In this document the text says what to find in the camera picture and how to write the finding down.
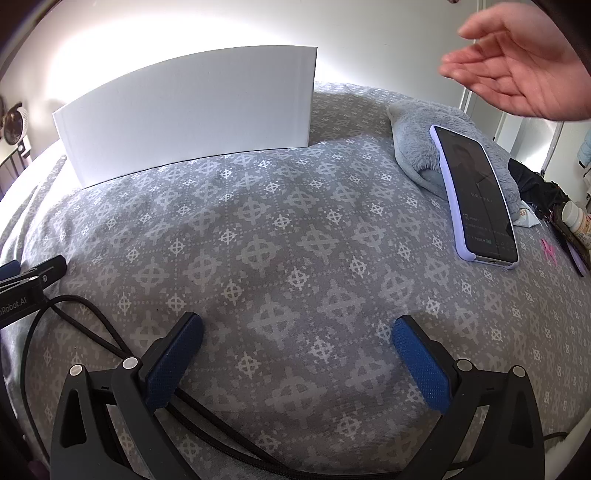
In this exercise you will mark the person's right hand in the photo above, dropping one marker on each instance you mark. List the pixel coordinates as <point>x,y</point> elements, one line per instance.
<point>531,78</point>

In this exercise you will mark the white pill bottle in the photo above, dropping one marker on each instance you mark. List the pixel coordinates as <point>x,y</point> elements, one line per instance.
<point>572,217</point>

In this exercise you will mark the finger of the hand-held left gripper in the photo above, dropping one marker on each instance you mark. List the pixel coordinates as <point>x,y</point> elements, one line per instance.
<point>46,274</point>
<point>8,270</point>

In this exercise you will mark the small white fan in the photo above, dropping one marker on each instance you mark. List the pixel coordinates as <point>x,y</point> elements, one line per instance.
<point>17,121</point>

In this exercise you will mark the phone in lilac case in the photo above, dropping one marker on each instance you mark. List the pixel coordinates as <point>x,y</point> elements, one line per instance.
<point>480,198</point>

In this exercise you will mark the purple flat case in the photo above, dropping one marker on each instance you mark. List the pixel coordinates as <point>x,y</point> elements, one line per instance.
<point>577,261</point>

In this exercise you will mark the dark patterned pouch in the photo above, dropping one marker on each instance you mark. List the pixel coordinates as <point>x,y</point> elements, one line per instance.
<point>565,235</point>

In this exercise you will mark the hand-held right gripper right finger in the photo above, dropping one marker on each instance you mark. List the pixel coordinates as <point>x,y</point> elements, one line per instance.
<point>420,360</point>

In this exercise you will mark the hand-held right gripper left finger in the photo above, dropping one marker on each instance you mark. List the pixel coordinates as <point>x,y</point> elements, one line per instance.
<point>178,355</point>

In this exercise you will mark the black clothing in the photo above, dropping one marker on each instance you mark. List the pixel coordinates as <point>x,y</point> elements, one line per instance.
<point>531,184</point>

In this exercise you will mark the white paper wrapper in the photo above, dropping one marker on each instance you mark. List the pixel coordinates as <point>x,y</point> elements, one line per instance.
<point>526,218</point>

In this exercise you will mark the grey patterned bedcover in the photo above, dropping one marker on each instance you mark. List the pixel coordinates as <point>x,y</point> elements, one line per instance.
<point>286,258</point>

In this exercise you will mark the grey plush cushion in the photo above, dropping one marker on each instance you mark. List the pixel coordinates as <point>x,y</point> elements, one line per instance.
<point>415,138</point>

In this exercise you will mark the white cardboard box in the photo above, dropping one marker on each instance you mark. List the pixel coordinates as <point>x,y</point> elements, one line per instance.
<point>184,115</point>

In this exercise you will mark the pink hair bow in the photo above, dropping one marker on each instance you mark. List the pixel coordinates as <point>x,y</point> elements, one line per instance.
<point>549,251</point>

